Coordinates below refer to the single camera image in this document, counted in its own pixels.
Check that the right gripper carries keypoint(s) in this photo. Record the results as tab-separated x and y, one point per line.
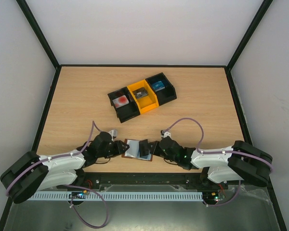
153	147

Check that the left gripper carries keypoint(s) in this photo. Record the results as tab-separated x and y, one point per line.
119	148

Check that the brown leather card holder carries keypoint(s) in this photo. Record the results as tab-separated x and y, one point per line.
134	151

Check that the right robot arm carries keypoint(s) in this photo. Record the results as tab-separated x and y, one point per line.
240	161

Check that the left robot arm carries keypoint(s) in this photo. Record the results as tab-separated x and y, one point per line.
32	172

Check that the red white card stack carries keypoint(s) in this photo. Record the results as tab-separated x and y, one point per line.
120	101

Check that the blue card stack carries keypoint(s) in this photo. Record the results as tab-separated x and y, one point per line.
157	86

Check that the yellow middle bin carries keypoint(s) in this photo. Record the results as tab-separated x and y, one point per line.
147	103

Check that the left black bin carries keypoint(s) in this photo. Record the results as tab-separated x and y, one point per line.
128	111

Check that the black bin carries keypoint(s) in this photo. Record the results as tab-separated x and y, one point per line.
128	111
163	89

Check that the right black bin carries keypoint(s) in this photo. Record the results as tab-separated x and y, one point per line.
163	89

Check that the metal sheet front panel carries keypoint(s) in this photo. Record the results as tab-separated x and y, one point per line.
251	210

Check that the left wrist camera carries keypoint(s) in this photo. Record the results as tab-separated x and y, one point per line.
113	133

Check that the black front rail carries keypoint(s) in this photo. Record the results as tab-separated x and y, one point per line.
190	181

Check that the light blue cable duct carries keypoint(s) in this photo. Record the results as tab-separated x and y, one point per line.
118	196

